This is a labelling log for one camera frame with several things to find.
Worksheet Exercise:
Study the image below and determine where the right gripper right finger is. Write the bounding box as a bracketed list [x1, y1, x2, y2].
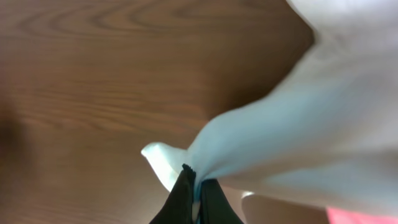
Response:
[199, 179, 243, 224]

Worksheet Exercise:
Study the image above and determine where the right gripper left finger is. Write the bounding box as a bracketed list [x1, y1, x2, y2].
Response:
[149, 164, 196, 224]

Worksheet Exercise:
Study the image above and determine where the white t-shirt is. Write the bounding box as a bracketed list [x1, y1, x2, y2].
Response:
[142, 0, 397, 217]

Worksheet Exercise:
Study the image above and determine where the coral pink garment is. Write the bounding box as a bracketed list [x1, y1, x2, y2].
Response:
[326, 208, 397, 224]

